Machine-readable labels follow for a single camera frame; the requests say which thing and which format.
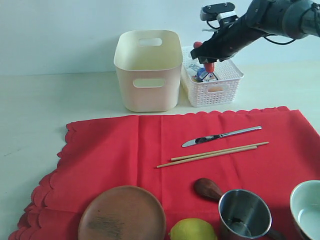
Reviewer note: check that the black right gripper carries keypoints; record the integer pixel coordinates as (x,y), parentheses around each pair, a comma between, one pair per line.
(227,42)

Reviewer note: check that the red sausage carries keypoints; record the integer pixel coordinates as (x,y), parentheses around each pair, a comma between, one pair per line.
(209,67)

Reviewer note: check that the fried chicken nugget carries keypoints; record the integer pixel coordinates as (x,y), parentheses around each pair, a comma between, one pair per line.
(215,89)

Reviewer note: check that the dark brown chicken drumstick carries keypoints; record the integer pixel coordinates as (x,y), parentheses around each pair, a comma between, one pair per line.
(208,189)

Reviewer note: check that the stainless steel cup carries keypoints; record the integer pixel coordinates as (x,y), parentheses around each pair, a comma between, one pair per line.
(245,216)

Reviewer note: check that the yellow lemon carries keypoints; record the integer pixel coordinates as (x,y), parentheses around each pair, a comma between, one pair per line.
(192,229)

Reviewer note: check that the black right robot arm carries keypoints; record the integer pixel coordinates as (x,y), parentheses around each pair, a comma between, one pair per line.
(294,19)

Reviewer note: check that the white perforated plastic basket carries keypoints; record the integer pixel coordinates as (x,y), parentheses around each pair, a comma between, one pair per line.
(229,77)

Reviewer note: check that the cream plastic storage bin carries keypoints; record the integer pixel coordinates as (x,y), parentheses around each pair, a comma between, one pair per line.
(148,66)

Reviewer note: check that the silver table knife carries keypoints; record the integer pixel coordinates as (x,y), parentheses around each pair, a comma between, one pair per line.
(209,138)

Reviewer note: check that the red scalloped cloth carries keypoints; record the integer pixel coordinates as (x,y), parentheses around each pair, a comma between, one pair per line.
(104,153)

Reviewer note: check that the brown wooden plate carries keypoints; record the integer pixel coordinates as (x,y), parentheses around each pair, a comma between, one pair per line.
(123,213)

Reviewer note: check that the pale green ceramic bowl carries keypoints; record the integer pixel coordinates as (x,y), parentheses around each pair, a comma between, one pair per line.
(305,209)

